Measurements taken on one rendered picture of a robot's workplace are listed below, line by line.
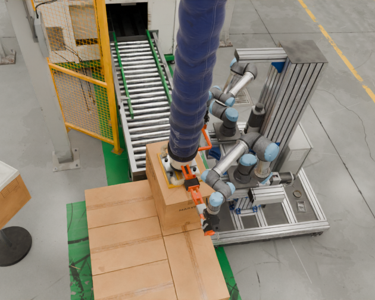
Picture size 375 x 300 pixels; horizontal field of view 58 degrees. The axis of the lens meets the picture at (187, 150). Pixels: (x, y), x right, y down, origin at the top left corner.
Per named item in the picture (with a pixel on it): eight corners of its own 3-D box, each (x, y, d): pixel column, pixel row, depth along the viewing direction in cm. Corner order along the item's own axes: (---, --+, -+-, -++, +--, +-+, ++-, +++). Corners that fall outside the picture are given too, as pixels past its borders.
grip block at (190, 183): (183, 183, 246) (184, 178, 241) (196, 180, 248) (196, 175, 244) (186, 192, 241) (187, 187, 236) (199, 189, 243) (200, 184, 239)
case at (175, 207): (145, 172, 309) (146, 144, 278) (186, 163, 320) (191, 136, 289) (163, 230, 274) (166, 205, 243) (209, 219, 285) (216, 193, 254)
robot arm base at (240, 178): (248, 167, 277) (251, 160, 269) (253, 183, 268) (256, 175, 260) (231, 169, 274) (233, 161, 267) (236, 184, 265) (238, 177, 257)
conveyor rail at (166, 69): (152, 44, 487) (152, 32, 472) (155, 43, 488) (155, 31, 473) (195, 171, 348) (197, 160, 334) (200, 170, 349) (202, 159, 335)
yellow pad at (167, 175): (156, 154, 273) (156, 150, 269) (168, 152, 275) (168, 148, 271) (168, 188, 253) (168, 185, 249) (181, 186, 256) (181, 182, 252)
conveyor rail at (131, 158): (106, 47, 472) (104, 35, 457) (109, 47, 473) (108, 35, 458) (132, 181, 333) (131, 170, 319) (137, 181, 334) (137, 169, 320)
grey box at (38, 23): (43, 44, 288) (34, 11, 265) (49, 43, 289) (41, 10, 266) (43, 58, 276) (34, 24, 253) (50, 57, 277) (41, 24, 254)
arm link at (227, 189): (223, 175, 207) (212, 186, 202) (237, 186, 203) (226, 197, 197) (221, 182, 213) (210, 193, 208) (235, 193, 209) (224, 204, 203)
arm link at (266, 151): (257, 165, 263) (262, 131, 215) (273, 177, 257) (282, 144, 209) (247, 177, 260) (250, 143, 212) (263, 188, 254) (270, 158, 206)
